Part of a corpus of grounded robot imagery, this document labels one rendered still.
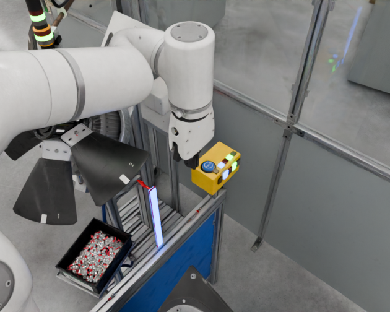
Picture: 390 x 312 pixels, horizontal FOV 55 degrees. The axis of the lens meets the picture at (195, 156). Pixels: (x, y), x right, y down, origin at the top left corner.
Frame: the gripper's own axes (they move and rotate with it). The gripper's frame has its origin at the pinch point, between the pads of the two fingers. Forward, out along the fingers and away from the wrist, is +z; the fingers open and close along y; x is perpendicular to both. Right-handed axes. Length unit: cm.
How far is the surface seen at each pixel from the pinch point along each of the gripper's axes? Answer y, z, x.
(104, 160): -0.9, 25.3, 35.0
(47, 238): -12, 143, 108
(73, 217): -15, 49, 42
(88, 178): -8.1, 27.4, 35.2
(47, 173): -12, 36, 55
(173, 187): 53, 116, 59
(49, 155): -8, 32, 57
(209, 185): 21.1, 39.9, 10.1
